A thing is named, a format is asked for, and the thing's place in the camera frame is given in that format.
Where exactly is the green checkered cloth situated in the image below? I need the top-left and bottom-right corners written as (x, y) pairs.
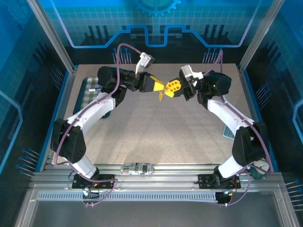
top-left (81, 77), bottom-right (99, 112)

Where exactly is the checkered green tray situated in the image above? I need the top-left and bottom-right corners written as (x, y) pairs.
top-left (75, 75), bottom-right (112, 119)

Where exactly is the grey calculator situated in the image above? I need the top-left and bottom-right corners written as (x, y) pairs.
top-left (222, 124), bottom-right (236, 140)

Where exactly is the black white label sticker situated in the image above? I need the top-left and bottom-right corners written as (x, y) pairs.
top-left (120, 162), bottom-right (155, 175)

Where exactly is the dark green cloth bundle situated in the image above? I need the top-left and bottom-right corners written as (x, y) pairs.
top-left (248, 159), bottom-right (270, 180)

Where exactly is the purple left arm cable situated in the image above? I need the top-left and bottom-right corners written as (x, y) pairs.
top-left (52, 43), bottom-right (145, 208)

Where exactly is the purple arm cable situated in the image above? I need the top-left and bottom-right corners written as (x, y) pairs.
top-left (202, 49), bottom-right (272, 208)
top-left (52, 43), bottom-right (145, 208)

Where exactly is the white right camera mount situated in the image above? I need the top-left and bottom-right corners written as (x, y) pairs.
top-left (189, 70), bottom-right (204, 82)

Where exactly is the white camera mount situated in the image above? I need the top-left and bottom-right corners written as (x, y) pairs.
top-left (135, 59), bottom-right (147, 75)
top-left (189, 70), bottom-right (204, 82)

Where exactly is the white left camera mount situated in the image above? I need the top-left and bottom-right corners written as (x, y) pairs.
top-left (135, 59), bottom-right (147, 75)

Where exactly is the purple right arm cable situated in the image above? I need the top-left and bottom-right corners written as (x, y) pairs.
top-left (202, 49), bottom-right (272, 208)

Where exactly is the blue-edged aluminium side rail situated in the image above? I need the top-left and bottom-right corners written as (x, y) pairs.
top-left (238, 65), bottom-right (300, 227)
top-left (14, 65), bottom-right (79, 227)

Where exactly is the aluminium frame post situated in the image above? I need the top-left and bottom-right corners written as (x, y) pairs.
top-left (238, 0), bottom-right (286, 71)
top-left (26, 0), bottom-right (76, 73)

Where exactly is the aluminium mounting rail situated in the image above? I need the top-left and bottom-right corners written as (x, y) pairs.
top-left (30, 162), bottom-right (284, 191)

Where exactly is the slotted grey cable duct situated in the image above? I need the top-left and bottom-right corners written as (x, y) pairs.
top-left (35, 191), bottom-right (220, 202)

